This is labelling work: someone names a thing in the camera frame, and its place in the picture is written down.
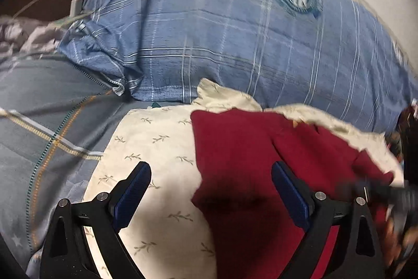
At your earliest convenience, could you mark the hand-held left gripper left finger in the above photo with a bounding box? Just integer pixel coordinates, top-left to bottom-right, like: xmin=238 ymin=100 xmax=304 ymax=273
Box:
xmin=40 ymin=161 xmax=152 ymax=279

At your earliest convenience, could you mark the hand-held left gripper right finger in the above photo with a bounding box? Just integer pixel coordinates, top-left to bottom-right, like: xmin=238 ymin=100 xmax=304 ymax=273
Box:
xmin=271 ymin=161 xmax=387 ymax=279

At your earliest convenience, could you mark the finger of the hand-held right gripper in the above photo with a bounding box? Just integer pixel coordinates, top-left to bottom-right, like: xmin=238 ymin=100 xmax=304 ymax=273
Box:
xmin=336 ymin=180 xmax=392 ymax=199

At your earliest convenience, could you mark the dark red cloth garment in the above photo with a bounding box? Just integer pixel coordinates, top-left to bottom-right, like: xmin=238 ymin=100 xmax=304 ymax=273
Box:
xmin=190 ymin=109 xmax=396 ymax=279

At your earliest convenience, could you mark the cream leaf-print pillow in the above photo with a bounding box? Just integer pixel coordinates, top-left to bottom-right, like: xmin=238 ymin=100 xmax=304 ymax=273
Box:
xmin=82 ymin=78 xmax=405 ymax=279

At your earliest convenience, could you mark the red shiny bag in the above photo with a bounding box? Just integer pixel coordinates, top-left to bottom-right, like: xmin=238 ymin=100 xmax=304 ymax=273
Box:
xmin=403 ymin=98 xmax=418 ymax=124

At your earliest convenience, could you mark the grey plaid duvet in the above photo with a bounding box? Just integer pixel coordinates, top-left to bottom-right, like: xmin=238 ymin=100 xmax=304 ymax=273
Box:
xmin=0 ymin=52 xmax=131 ymax=279

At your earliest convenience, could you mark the blue plaid pillow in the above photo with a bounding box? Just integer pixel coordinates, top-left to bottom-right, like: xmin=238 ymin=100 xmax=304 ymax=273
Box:
xmin=57 ymin=0 xmax=418 ymax=136

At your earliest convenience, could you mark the grey crumpled cloth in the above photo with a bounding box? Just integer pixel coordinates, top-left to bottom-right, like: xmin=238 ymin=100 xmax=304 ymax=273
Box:
xmin=0 ymin=16 xmax=66 ymax=60

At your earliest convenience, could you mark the white charger plug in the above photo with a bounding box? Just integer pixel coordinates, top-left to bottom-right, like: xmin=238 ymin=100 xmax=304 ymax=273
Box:
xmin=70 ymin=0 xmax=85 ymax=16

